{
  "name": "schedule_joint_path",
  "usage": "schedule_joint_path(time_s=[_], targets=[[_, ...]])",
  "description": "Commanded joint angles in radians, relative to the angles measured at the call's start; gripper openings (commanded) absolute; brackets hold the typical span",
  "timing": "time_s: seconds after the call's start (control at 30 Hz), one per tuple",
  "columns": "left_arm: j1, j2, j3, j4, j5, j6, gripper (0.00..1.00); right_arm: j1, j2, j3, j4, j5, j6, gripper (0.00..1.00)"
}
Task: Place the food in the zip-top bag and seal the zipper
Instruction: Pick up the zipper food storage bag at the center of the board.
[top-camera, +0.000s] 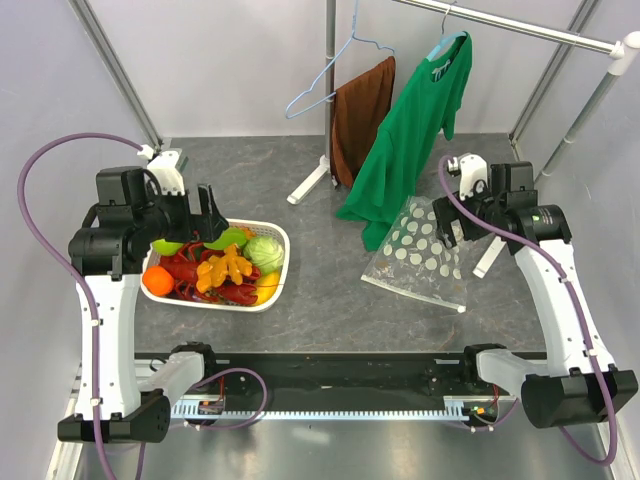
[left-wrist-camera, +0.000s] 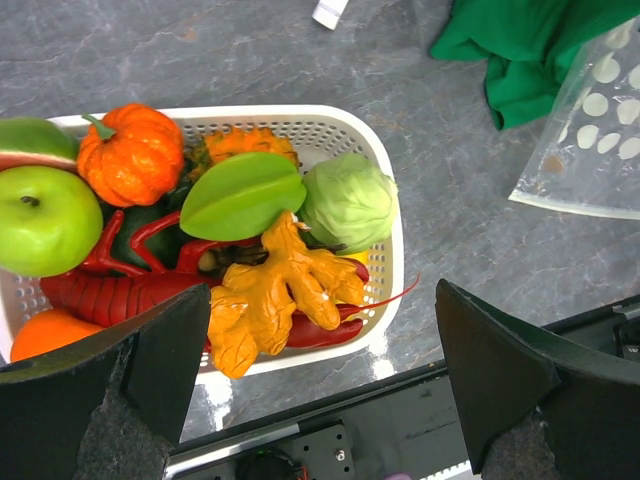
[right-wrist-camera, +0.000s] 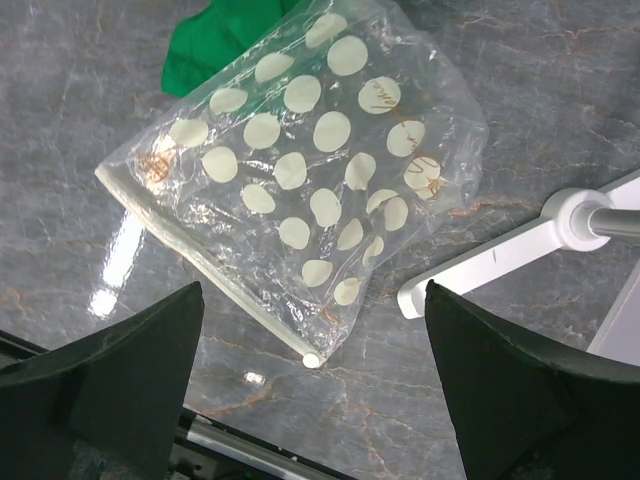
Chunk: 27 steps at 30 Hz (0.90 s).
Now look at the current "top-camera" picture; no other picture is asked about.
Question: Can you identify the metal clothes rack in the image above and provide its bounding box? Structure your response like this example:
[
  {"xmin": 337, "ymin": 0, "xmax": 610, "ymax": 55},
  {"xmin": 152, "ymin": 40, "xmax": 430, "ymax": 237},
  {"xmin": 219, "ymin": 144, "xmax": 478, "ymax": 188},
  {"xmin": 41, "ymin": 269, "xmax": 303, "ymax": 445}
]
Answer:
[{"xmin": 286, "ymin": 0, "xmax": 640, "ymax": 279}]

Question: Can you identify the teal hanger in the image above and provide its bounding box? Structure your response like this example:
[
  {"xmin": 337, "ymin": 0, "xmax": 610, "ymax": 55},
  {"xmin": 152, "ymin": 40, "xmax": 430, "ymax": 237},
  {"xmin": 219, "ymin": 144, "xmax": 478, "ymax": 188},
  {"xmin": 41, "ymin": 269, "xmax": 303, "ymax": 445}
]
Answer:
[{"xmin": 425, "ymin": 1, "xmax": 468, "ymax": 61}]

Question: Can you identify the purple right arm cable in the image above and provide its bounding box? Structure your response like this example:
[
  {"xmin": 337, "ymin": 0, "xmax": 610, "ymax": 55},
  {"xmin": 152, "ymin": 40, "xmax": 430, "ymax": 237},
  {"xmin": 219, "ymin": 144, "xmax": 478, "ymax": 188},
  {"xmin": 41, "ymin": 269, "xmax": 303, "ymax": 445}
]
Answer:
[{"xmin": 438, "ymin": 155, "xmax": 619, "ymax": 466}]

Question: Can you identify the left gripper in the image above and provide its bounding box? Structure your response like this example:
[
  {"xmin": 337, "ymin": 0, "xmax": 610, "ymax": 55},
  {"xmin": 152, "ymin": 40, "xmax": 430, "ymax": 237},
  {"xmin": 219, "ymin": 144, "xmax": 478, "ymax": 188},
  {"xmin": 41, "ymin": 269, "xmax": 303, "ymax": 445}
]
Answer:
[{"xmin": 134, "ymin": 183, "xmax": 227, "ymax": 244}]

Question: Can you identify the toy orange fruit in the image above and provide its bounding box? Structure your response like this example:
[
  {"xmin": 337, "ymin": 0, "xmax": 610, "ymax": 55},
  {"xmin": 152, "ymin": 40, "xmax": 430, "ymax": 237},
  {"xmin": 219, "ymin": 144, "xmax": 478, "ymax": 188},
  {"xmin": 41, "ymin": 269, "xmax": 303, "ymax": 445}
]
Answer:
[{"xmin": 142, "ymin": 265, "xmax": 175, "ymax": 297}]

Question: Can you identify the white plastic basket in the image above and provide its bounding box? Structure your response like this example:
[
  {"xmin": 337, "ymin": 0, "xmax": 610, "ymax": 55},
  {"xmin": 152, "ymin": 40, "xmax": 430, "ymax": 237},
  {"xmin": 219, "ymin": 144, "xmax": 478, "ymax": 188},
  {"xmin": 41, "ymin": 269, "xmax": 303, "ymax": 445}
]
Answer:
[{"xmin": 141, "ymin": 219, "xmax": 290, "ymax": 313}]

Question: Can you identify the orange toy ginger root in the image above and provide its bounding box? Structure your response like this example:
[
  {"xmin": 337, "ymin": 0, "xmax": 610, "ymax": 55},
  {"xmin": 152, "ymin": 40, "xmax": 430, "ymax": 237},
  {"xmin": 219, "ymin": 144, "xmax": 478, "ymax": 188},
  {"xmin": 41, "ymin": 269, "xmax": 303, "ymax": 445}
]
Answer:
[{"xmin": 196, "ymin": 244, "xmax": 253, "ymax": 293}]

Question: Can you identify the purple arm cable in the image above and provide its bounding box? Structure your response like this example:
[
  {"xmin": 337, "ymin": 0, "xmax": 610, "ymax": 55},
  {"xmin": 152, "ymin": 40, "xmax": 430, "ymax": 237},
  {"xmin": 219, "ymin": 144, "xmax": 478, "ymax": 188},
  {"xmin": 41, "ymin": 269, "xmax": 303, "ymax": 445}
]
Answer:
[
  {"xmin": 438, "ymin": 155, "xmax": 619, "ymax": 466},
  {"xmin": 17, "ymin": 132, "xmax": 151, "ymax": 480}
]

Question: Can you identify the green toy leafy vegetable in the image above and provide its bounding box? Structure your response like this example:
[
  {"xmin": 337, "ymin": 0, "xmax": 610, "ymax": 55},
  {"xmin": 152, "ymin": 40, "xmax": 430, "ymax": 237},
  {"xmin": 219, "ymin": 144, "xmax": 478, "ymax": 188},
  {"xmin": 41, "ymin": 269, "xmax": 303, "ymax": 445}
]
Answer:
[{"xmin": 203, "ymin": 227, "xmax": 249, "ymax": 251}]

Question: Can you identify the green t-shirt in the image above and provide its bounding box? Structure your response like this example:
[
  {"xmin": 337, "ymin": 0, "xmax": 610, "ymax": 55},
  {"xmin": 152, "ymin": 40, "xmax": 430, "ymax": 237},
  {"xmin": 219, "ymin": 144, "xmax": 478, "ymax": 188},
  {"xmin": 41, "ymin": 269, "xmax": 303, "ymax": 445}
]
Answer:
[{"xmin": 336, "ymin": 31, "xmax": 473, "ymax": 251}]

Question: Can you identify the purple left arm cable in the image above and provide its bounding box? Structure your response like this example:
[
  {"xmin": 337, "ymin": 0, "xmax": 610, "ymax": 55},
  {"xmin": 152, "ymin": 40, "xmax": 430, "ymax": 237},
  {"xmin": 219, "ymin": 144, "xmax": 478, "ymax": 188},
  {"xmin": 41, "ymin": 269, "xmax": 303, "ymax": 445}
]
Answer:
[{"xmin": 17, "ymin": 132, "xmax": 151, "ymax": 480}]

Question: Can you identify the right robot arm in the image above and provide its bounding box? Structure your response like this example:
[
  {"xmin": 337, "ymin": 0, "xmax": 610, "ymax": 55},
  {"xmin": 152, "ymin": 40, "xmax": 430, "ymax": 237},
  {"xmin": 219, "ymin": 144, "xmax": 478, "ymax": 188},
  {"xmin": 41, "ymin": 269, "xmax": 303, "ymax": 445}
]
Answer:
[{"xmin": 433, "ymin": 154, "xmax": 639, "ymax": 428}]

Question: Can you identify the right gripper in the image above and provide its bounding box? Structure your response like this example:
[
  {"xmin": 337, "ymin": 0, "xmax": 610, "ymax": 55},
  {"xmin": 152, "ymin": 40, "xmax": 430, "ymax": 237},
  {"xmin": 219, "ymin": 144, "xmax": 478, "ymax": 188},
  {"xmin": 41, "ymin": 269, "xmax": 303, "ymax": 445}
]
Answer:
[{"xmin": 432, "ymin": 176, "xmax": 505, "ymax": 249}]

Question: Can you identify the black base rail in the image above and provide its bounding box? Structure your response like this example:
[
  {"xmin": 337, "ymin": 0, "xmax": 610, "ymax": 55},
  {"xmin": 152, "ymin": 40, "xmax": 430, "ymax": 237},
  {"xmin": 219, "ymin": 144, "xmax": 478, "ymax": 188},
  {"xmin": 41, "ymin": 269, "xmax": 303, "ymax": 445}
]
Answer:
[{"xmin": 178, "ymin": 353, "xmax": 514, "ymax": 414}]

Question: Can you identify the brown cloth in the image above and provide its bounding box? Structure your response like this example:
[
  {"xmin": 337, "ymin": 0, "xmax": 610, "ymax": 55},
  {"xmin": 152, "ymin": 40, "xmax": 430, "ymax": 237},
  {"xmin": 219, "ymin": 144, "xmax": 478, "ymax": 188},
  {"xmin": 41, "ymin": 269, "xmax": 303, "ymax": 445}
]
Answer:
[{"xmin": 330, "ymin": 56, "xmax": 396, "ymax": 188}]

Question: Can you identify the red toy lobster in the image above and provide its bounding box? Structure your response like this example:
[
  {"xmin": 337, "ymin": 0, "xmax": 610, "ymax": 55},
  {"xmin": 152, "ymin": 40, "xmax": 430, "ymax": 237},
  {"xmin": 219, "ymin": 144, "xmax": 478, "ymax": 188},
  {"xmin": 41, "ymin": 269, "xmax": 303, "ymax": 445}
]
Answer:
[{"xmin": 159, "ymin": 242, "xmax": 261, "ymax": 306}]

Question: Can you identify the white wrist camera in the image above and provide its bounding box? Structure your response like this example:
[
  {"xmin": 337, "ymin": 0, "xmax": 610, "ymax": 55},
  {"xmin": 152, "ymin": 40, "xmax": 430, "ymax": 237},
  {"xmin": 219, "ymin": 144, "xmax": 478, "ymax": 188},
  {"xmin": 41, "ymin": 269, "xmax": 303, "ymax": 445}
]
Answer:
[
  {"xmin": 137, "ymin": 145, "xmax": 188, "ymax": 196},
  {"xmin": 446, "ymin": 153, "xmax": 489, "ymax": 201}
]

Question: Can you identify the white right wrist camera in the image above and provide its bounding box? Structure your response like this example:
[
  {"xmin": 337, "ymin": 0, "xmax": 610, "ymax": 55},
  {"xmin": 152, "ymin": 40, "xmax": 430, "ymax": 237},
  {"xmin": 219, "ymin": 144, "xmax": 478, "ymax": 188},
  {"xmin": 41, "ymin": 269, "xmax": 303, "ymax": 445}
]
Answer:
[{"xmin": 446, "ymin": 153, "xmax": 489, "ymax": 201}]

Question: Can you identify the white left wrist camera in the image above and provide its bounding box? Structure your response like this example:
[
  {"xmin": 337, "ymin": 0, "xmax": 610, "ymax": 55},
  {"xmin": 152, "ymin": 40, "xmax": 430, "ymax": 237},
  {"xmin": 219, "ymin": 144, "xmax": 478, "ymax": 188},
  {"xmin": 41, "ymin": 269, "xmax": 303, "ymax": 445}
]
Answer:
[{"xmin": 137, "ymin": 145, "xmax": 188, "ymax": 196}]

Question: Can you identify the dotted clear zip bag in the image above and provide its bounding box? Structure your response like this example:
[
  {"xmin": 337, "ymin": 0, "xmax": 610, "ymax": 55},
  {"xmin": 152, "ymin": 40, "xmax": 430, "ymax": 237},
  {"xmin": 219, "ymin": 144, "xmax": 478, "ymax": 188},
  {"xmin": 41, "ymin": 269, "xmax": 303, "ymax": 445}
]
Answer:
[{"xmin": 361, "ymin": 196, "xmax": 471, "ymax": 313}]

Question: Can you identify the yellow toy pepper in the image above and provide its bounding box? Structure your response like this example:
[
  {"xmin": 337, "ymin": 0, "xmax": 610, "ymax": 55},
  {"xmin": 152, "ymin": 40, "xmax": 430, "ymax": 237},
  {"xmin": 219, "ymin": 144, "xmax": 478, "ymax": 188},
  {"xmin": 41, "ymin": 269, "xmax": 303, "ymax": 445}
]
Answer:
[{"xmin": 253, "ymin": 270, "xmax": 280, "ymax": 306}]

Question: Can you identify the green toy apple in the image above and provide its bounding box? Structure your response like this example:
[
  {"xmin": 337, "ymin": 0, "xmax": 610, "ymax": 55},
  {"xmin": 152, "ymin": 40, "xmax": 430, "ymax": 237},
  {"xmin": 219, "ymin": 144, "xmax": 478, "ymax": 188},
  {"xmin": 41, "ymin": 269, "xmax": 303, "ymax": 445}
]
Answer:
[{"xmin": 151, "ymin": 239, "xmax": 184, "ymax": 256}]

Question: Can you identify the white cable duct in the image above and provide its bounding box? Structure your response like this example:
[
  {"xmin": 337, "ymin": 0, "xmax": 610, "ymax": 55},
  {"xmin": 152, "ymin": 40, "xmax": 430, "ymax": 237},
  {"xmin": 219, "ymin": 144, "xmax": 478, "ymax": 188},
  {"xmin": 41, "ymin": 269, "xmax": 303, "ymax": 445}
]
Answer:
[{"xmin": 171, "ymin": 398, "xmax": 498, "ymax": 423}]

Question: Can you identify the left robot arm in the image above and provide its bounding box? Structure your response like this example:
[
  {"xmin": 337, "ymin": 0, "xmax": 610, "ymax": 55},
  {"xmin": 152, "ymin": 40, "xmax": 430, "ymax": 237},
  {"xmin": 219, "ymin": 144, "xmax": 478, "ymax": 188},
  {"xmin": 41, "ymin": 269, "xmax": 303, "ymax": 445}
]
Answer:
[{"xmin": 58, "ymin": 167, "xmax": 229, "ymax": 444}]

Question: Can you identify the green toy cabbage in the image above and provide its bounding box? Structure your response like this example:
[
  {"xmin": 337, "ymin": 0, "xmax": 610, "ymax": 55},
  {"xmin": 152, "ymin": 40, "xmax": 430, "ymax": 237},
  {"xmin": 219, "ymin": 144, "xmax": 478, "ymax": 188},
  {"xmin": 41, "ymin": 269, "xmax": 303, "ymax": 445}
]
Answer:
[{"xmin": 243, "ymin": 236, "xmax": 285, "ymax": 275}]

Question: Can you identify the blue wire hanger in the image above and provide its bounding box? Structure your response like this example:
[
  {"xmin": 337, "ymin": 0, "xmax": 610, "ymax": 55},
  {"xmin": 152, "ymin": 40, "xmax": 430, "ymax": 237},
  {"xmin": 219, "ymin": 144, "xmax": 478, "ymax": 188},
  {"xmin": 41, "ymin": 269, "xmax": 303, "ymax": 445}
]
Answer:
[{"xmin": 284, "ymin": 0, "xmax": 396, "ymax": 120}]

